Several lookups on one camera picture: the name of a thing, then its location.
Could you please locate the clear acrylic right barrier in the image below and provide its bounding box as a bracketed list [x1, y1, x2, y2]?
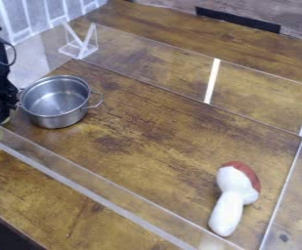
[260, 128, 302, 250]

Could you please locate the clear acrylic triangle stand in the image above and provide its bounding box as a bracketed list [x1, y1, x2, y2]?
[58, 22, 98, 60]

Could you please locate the black strip on wall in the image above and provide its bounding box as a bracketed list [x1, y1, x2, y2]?
[196, 7, 281, 33]

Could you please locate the plush mushroom toy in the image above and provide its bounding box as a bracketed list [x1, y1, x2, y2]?
[209, 161, 262, 237]

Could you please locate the small stainless steel pot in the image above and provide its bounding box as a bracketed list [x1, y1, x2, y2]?
[21, 75, 104, 129]

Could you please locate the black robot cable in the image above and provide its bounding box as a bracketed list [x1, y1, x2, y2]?
[0, 35, 18, 67]

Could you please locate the clear acrylic front barrier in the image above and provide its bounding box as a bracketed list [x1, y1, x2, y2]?
[0, 126, 244, 250]

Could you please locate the clear acrylic barrier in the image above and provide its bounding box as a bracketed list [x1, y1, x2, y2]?
[260, 128, 302, 250]
[0, 126, 244, 250]

